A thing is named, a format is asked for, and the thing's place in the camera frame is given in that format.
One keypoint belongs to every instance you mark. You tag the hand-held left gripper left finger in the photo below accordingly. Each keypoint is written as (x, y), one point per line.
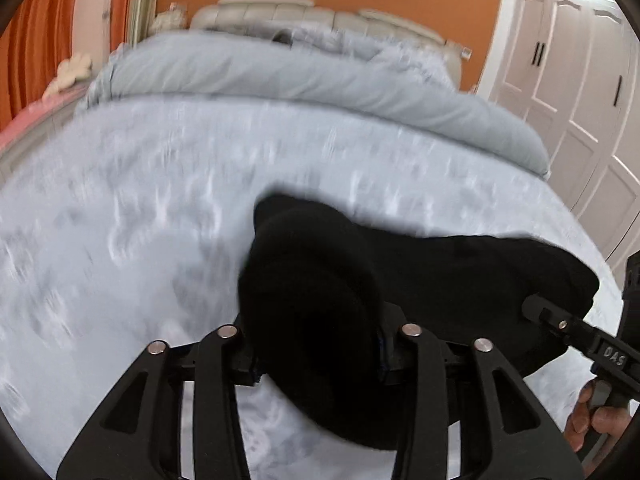
(227, 360)

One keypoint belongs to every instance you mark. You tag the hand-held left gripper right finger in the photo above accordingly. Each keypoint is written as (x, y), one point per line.
(395, 355)

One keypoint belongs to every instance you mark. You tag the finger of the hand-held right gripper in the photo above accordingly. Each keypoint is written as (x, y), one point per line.
(555, 320)

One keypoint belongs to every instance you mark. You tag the black sock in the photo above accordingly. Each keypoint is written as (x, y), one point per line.
(325, 285)

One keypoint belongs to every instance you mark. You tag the person's right hand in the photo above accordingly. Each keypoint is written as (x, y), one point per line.
(580, 420)

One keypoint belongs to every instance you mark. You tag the white embossed bedspread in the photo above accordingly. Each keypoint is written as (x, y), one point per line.
(150, 185)

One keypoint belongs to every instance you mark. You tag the white panelled wardrobe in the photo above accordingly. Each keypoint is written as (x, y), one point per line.
(575, 85)

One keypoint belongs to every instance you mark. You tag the grey duvet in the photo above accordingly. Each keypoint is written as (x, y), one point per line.
(300, 70)

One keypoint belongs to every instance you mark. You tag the pink cloth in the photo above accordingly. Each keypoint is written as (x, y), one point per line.
(30, 117)

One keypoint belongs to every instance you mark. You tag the cream plush toy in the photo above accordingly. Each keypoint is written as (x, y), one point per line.
(70, 67)
(167, 20)

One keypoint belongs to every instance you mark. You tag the beige padded headboard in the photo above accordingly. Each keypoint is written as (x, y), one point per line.
(260, 10)

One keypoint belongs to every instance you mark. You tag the orange curtain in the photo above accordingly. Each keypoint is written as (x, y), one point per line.
(35, 50)

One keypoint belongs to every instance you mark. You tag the cream ornate window frame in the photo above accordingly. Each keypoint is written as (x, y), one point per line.
(145, 0)

